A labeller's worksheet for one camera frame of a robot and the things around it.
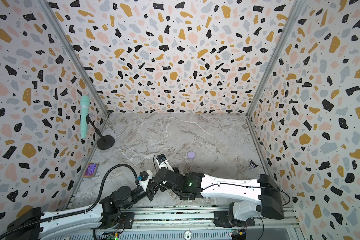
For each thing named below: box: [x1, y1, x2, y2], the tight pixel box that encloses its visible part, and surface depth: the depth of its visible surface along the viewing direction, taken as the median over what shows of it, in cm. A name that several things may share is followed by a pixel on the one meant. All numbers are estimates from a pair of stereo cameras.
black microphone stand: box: [86, 114, 115, 150], surface depth 105 cm
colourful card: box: [83, 162, 100, 178], surface depth 91 cm
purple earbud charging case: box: [187, 151, 196, 159], surface depth 99 cm
